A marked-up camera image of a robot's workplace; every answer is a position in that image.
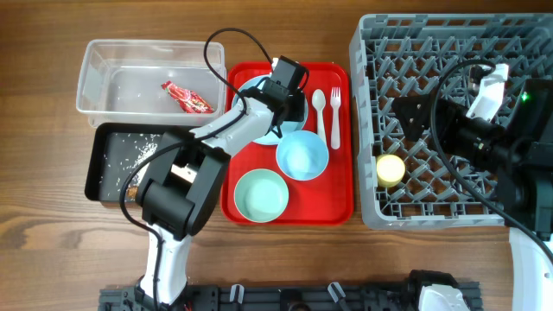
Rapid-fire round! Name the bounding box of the yellow cup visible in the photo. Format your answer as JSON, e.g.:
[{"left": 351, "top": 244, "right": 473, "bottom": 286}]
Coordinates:
[{"left": 376, "top": 155, "right": 405, "bottom": 187}]

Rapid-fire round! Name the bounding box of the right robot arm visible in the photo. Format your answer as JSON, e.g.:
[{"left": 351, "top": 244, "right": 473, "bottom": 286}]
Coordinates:
[{"left": 392, "top": 60, "right": 552, "bottom": 310}]

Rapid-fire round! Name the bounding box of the red serving tray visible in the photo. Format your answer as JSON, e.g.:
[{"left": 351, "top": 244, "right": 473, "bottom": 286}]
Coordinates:
[{"left": 219, "top": 62, "right": 354, "bottom": 226}]

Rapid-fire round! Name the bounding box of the grey dishwasher rack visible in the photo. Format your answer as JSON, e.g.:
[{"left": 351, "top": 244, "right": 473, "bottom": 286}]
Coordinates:
[{"left": 349, "top": 13, "right": 552, "bottom": 230}]

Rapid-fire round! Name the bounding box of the black cable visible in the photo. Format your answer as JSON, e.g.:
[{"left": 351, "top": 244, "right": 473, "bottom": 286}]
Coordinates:
[
  {"left": 429, "top": 58, "right": 553, "bottom": 269},
  {"left": 118, "top": 27, "right": 277, "bottom": 311}
]

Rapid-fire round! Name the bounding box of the light blue bowl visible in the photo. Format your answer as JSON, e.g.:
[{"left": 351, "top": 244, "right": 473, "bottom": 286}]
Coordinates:
[{"left": 276, "top": 130, "right": 329, "bottom": 181}]

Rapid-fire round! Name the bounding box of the black plastic tray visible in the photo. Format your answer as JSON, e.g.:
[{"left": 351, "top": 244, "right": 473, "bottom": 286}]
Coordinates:
[{"left": 85, "top": 123, "right": 176, "bottom": 204}]

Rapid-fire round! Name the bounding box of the clear plastic bin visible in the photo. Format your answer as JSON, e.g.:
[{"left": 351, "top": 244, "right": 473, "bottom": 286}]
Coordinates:
[{"left": 76, "top": 39, "right": 226, "bottom": 127}]

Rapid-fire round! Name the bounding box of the right black cable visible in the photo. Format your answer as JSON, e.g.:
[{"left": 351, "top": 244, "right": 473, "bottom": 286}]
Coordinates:
[{"left": 429, "top": 58, "right": 553, "bottom": 269}]

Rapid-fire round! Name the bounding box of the left black cable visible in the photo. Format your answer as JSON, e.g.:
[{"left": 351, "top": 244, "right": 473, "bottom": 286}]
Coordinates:
[{"left": 118, "top": 27, "right": 277, "bottom": 311}]

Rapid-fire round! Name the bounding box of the white plastic spoon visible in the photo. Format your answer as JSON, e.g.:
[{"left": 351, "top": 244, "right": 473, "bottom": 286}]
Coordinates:
[{"left": 312, "top": 89, "right": 327, "bottom": 143}]

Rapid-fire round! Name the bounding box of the rice food waste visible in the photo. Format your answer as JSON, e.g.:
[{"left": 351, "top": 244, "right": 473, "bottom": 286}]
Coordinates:
[{"left": 101, "top": 131, "right": 162, "bottom": 200}]

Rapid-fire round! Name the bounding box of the red snack wrapper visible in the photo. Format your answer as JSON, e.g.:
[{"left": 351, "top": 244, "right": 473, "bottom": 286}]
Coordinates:
[{"left": 162, "top": 81, "right": 214, "bottom": 114}]

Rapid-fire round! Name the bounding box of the white plastic fork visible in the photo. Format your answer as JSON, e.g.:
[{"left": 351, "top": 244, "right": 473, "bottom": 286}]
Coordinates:
[{"left": 330, "top": 86, "right": 341, "bottom": 149}]

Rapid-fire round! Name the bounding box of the green bowl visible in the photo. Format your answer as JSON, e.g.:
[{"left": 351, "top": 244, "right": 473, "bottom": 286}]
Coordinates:
[{"left": 233, "top": 168, "right": 289, "bottom": 223}]

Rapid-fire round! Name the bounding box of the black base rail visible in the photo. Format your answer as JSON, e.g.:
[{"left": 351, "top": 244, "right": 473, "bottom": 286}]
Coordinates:
[{"left": 98, "top": 281, "right": 483, "bottom": 311}]

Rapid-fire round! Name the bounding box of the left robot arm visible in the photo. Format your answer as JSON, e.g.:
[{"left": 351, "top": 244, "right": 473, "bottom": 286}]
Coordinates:
[{"left": 119, "top": 73, "right": 306, "bottom": 310}]

